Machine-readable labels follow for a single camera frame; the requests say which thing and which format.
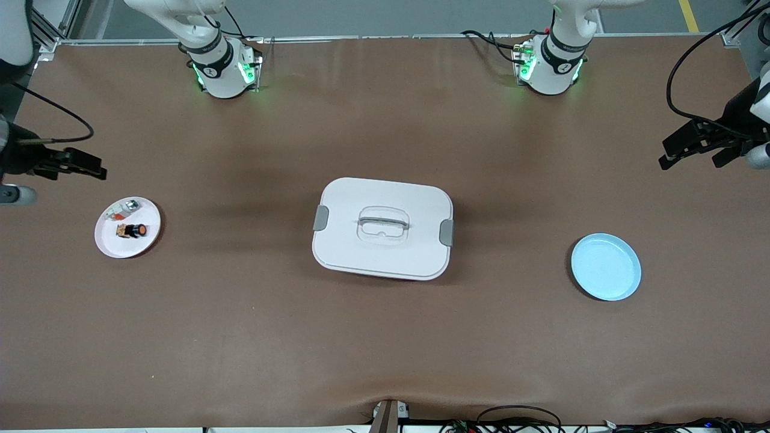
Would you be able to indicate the small white orange switch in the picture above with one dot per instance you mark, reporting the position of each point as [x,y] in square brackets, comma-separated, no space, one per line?
[123,209]

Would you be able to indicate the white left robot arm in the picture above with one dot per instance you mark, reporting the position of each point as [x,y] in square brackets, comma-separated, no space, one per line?
[556,60]

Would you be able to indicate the light blue round plate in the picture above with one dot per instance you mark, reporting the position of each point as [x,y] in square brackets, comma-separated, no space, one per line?
[606,267]

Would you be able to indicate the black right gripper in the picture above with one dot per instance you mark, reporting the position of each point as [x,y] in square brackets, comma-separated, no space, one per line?
[18,157]

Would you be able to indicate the white lidded storage box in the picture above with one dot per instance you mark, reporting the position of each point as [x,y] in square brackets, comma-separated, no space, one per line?
[385,258]

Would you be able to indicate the pink round plate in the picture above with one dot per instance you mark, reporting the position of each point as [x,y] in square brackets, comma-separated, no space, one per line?
[129,246]

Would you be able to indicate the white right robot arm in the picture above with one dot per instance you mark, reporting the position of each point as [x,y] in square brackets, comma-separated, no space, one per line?
[219,66]

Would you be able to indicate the aluminium frame profile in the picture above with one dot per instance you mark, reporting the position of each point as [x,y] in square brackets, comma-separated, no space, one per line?
[51,30]

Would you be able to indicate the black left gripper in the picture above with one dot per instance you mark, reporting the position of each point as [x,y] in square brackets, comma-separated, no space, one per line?
[733,118]

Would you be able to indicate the black orange push-button switch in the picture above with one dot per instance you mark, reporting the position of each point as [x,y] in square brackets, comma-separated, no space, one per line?
[133,231]

